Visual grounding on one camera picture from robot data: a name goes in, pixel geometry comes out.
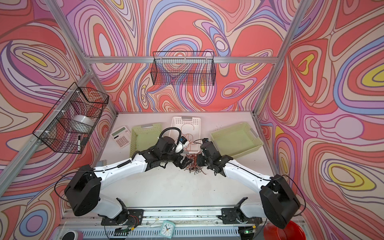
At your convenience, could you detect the black wire basket wall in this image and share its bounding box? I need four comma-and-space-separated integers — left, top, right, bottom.
33, 83, 109, 154
151, 51, 216, 86

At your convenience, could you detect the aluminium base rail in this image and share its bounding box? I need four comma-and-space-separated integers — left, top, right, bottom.
53, 205, 307, 240

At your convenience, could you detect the red bucket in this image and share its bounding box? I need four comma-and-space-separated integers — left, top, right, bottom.
263, 221, 307, 240

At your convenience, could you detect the white perforated basket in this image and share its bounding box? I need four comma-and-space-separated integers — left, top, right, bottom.
171, 116, 201, 154

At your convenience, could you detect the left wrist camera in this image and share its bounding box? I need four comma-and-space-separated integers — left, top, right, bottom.
175, 136, 190, 154

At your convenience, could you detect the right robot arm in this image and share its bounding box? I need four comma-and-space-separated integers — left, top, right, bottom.
197, 138, 301, 229

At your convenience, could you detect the black cable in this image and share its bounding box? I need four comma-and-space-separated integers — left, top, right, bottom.
184, 158, 205, 175

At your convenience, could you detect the black round speaker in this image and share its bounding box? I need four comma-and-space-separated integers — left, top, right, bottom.
61, 231, 79, 240

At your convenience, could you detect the small green alarm clock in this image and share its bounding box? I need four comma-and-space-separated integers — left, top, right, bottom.
159, 221, 175, 239

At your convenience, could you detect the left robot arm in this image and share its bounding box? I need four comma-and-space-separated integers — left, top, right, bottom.
61, 127, 192, 219

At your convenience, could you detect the orange cable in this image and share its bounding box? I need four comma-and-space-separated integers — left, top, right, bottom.
181, 124, 196, 145

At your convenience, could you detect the black wire basket back wall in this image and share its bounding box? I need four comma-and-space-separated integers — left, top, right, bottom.
151, 51, 216, 86

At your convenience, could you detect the large green perforated basket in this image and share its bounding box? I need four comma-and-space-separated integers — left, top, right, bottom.
211, 122, 263, 159

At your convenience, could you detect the white desk calculator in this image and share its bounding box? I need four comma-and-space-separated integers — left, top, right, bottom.
110, 126, 131, 148

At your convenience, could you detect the red cable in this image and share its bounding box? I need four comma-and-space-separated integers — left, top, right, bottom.
184, 152, 208, 176

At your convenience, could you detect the black marker pen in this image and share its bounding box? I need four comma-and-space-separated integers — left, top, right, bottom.
77, 135, 82, 153

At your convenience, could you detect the small green perforated basket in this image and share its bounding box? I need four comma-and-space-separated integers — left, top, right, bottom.
130, 123, 163, 156

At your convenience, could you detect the black wire basket left wall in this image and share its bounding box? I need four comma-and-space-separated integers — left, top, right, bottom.
33, 83, 109, 154

